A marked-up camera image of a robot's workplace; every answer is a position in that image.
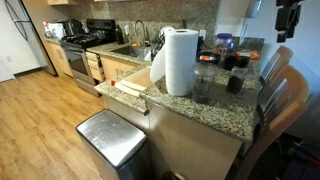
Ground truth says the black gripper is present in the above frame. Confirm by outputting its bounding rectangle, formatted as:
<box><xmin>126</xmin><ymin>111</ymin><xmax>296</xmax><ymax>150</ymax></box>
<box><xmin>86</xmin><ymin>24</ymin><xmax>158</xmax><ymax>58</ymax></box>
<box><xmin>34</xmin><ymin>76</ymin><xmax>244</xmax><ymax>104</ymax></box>
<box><xmin>275</xmin><ymin>0</ymin><xmax>305</xmax><ymax>44</ymax></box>

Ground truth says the dark glass bottle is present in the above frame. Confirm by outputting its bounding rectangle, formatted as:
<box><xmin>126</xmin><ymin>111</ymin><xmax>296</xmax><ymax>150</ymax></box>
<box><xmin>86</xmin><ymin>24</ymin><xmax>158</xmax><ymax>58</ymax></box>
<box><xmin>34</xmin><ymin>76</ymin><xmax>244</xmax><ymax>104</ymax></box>
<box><xmin>114</xmin><ymin>24</ymin><xmax>125</xmax><ymax>45</ymax></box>

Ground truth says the beige wall cabinet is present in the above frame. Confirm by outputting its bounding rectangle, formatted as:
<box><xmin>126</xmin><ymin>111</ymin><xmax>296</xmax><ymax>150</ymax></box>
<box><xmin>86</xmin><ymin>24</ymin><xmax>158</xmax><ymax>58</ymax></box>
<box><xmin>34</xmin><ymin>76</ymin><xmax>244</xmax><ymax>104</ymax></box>
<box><xmin>46</xmin><ymin>0</ymin><xmax>79</xmax><ymax>6</ymax></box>

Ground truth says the black and steel stove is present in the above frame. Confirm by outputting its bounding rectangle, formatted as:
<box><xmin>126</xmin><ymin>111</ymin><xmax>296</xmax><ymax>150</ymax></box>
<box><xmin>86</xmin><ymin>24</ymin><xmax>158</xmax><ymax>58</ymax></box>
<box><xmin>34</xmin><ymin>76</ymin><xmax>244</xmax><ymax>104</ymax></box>
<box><xmin>59</xmin><ymin>18</ymin><xmax>117</xmax><ymax>97</ymax></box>

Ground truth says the beige drawer stack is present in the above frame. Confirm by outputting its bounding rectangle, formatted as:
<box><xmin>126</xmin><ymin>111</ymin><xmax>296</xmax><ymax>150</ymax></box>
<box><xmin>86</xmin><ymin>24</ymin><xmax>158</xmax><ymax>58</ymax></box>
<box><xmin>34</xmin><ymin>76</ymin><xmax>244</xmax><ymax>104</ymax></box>
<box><xmin>85</xmin><ymin>51</ymin><xmax>107</xmax><ymax>83</ymax></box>

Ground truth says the metal kitchen faucet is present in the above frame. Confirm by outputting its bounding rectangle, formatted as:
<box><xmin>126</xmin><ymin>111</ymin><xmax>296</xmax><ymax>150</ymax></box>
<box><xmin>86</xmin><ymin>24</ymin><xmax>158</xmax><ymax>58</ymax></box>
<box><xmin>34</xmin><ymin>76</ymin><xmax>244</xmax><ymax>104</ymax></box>
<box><xmin>133</xmin><ymin>19</ymin><xmax>151</xmax><ymax>47</ymax></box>

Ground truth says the white paper bag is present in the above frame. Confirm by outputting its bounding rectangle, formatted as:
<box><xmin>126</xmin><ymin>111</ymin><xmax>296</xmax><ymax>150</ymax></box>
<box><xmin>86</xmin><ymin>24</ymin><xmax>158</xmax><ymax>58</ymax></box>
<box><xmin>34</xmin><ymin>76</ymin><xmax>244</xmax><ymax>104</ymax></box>
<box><xmin>48</xmin><ymin>22</ymin><xmax>67</xmax><ymax>39</ymax></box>

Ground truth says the stainless steel sink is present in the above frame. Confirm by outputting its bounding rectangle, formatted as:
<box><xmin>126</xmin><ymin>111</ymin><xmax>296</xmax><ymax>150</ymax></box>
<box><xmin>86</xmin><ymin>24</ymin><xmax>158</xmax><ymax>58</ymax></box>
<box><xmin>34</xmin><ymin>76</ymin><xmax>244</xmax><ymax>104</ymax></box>
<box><xmin>111</xmin><ymin>44</ymin><xmax>154</xmax><ymax>58</ymax></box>

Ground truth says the black coffee maker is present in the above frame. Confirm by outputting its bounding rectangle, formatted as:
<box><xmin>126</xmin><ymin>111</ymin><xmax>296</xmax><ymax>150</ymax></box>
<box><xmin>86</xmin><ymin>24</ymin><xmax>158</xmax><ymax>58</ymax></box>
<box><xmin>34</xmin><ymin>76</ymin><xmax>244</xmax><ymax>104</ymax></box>
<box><xmin>59</xmin><ymin>18</ymin><xmax>86</xmax><ymax>37</ymax></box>

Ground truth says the clear plastic tumbler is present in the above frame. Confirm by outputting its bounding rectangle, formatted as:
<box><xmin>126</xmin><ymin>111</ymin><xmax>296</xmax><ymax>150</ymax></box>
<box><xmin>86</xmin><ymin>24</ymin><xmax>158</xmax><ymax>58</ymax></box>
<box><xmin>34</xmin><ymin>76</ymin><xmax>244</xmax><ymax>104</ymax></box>
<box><xmin>191</xmin><ymin>61</ymin><xmax>219</xmax><ymax>105</ymax></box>

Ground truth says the wooden cutting board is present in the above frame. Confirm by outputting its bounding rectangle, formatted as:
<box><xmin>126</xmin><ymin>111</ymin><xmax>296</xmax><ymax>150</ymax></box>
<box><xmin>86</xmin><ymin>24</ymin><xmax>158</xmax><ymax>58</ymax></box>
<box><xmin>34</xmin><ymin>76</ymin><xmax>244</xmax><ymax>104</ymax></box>
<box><xmin>120</xmin><ymin>65</ymin><xmax>154</xmax><ymax>89</ymax></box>

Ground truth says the black and red floor equipment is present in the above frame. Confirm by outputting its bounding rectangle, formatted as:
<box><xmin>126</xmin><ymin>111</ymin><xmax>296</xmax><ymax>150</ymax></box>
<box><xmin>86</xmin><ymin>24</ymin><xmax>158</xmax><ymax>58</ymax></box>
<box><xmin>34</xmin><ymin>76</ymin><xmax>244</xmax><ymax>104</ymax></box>
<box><xmin>283</xmin><ymin>139</ymin><xmax>320</xmax><ymax>180</ymax></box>

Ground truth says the orange snack package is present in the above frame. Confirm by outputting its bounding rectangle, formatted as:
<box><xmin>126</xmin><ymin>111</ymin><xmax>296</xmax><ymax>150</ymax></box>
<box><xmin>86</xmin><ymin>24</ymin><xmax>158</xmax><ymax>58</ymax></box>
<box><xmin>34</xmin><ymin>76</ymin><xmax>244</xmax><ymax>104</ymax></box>
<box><xmin>234</xmin><ymin>49</ymin><xmax>261</xmax><ymax>61</ymax></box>

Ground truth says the clear spray bottle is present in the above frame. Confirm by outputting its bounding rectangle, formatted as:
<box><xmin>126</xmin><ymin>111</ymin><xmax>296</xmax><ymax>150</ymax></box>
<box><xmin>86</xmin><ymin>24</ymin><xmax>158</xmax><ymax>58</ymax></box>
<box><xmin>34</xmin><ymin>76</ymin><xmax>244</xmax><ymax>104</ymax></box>
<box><xmin>42</xmin><ymin>20</ymin><xmax>54</xmax><ymax>38</ymax></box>

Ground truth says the light wooden board piece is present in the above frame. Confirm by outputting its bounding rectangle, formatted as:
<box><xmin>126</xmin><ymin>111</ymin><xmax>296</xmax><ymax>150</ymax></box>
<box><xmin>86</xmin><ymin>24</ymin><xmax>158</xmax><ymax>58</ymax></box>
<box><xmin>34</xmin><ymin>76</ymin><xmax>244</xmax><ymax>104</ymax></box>
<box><xmin>119</xmin><ymin>79</ymin><xmax>148</xmax><ymax>93</ymax></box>
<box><xmin>114</xmin><ymin>82</ymin><xmax>142</xmax><ymax>98</ymax></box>

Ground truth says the black-capped glass pepper shaker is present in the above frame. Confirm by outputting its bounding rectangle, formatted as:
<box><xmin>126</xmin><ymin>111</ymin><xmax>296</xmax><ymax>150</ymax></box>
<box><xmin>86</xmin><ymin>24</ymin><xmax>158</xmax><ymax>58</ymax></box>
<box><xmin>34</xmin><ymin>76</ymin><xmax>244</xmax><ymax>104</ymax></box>
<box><xmin>225</xmin><ymin>55</ymin><xmax>251</xmax><ymax>95</ymax></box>

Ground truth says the white paper towel roll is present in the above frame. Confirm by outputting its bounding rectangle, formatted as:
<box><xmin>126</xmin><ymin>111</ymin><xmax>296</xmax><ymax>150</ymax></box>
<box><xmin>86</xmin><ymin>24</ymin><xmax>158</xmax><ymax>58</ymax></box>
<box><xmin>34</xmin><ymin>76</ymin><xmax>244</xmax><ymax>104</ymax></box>
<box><xmin>149</xmin><ymin>28</ymin><xmax>200</xmax><ymax>98</ymax></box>

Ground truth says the stainless steel refrigerator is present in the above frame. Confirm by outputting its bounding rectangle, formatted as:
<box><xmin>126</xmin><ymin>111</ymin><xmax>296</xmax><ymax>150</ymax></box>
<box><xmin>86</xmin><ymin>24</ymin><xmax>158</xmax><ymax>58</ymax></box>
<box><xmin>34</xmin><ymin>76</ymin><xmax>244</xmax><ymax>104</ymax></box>
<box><xmin>4</xmin><ymin>0</ymin><xmax>58</xmax><ymax>76</ymax></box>

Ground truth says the stainless steel trash can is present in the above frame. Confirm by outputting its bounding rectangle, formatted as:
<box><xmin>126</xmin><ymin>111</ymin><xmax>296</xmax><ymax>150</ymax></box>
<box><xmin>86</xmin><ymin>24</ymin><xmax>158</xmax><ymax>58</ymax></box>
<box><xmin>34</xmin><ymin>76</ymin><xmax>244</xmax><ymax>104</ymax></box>
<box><xmin>75</xmin><ymin>109</ymin><xmax>154</xmax><ymax>180</ymax></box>

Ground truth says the wooden slat-back chair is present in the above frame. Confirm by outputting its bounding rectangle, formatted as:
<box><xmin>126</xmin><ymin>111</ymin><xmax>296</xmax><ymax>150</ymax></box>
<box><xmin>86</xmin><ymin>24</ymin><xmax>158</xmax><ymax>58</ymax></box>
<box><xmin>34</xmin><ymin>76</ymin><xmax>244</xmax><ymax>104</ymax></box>
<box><xmin>259</xmin><ymin>45</ymin><xmax>294</xmax><ymax>88</ymax></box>
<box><xmin>229</xmin><ymin>64</ymin><xmax>311</xmax><ymax>180</ymax></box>

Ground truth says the beige sink base cabinet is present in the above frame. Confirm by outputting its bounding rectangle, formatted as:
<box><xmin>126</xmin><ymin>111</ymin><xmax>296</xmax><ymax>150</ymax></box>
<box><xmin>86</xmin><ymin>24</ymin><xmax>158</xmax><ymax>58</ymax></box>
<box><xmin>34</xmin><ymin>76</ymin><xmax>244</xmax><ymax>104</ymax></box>
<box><xmin>99</xmin><ymin>54</ymin><xmax>141</xmax><ymax>81</ymax></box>

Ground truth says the blue-lidded clear plastic jar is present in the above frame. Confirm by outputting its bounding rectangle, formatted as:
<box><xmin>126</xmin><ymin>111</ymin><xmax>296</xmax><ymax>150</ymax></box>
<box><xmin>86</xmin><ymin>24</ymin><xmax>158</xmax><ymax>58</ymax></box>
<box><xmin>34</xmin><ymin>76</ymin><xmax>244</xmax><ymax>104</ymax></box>
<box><xmin>214</xmin><ymin>32</ymin><xmax>235</xmax><ymax>56</ymax></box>

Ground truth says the beige island cabinet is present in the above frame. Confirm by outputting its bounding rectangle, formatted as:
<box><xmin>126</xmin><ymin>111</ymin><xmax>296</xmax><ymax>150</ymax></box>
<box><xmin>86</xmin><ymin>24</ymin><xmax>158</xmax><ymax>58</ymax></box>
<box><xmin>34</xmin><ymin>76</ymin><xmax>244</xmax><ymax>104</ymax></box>
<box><xmin>101</xmin><ymin>94</ymin><xmax>243</xmax><ymax>180</ymax></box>

